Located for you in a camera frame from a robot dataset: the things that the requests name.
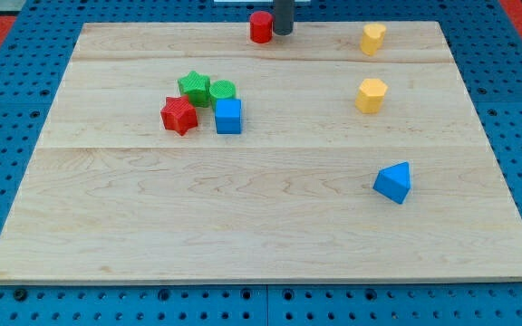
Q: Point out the blue triangular prism block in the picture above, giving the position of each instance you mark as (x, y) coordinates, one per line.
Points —
(394, 182)

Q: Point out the yellow hexagon block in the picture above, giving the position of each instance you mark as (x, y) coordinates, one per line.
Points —
(370, 96)

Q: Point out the red star block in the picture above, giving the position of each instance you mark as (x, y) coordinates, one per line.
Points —
(179, 114)

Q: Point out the red cylinder block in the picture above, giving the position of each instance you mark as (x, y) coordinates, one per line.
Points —
(261, 27)

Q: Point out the yellow heart block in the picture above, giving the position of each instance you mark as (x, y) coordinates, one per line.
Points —
(372, 38)

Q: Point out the blue cube block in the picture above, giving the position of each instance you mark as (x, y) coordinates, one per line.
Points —
(228, 116)

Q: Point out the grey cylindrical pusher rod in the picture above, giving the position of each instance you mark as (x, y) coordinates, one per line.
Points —
(284, 15)

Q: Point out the green star block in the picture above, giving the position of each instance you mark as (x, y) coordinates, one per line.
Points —
(196, 87)

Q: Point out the light wooden board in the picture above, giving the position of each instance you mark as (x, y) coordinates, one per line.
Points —
(112, 197)

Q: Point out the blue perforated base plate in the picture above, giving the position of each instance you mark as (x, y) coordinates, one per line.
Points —
(483, 37)

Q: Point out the green cylinder block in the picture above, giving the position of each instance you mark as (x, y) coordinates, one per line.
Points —
(221, 90)

